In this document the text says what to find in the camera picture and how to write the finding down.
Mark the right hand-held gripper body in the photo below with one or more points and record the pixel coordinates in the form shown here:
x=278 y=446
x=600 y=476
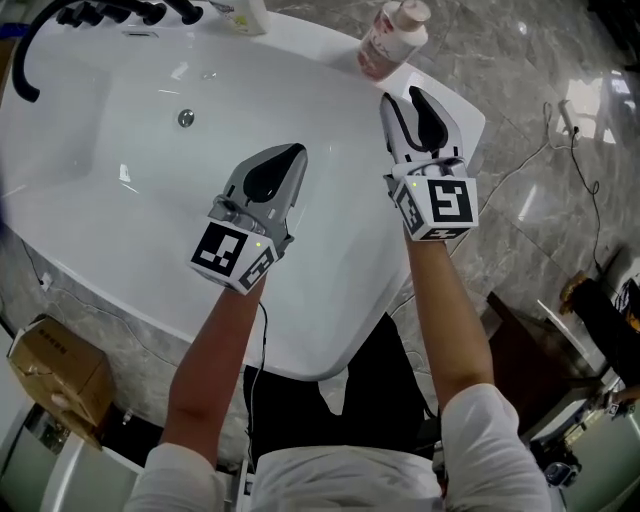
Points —
x=445 y=205

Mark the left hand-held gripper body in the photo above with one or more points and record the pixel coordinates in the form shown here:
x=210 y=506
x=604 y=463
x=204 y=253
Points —
x=230 y=250

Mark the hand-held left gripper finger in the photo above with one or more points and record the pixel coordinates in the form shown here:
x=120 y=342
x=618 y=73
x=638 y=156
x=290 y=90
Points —
x=235 y=192
x=275 y=175

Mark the black faucet knob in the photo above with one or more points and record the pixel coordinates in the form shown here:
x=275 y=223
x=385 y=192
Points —
x=66 y=16
x=152 y=12
x=97 y=12

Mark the dark wooden table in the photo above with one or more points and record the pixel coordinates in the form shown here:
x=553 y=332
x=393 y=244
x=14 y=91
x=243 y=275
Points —
x=530 y=380

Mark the person's white shirt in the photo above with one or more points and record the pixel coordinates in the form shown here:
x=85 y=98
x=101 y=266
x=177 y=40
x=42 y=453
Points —
x=340 y=480

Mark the person's black trousers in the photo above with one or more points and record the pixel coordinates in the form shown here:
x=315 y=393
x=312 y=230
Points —
x=380 y=390

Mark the pink body wash bottle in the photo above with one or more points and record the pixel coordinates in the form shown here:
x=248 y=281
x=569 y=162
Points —
x=395 y=40

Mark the white power strip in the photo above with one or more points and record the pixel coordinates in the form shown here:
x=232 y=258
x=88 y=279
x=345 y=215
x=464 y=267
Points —
x=567 y=115
x=46 y=281

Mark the large brown cardboard box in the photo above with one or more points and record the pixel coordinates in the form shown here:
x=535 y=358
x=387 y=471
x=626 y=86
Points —
x=60 y=360

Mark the person's right forearm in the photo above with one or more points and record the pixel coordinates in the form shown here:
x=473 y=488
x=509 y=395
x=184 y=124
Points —
x=450 y=325

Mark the black curved faucet spout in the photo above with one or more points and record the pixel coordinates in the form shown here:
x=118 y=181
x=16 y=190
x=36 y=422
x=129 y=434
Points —
x=20 y=65

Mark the white hand soap pump bottle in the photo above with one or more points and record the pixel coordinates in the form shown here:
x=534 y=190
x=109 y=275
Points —
x=245 y=15

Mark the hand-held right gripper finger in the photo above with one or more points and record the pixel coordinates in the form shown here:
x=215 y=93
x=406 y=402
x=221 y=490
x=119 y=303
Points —
x=435 y=125
x=397 y=135

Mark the white bathtub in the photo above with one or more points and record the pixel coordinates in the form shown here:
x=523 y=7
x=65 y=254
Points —
x=125 y=200

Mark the person's left forearm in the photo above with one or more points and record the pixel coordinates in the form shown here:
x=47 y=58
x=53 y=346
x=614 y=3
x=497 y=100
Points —
x=210 y=380

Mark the pale pink lump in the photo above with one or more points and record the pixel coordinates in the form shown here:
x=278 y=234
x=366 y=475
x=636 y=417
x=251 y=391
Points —
x=60 y=400

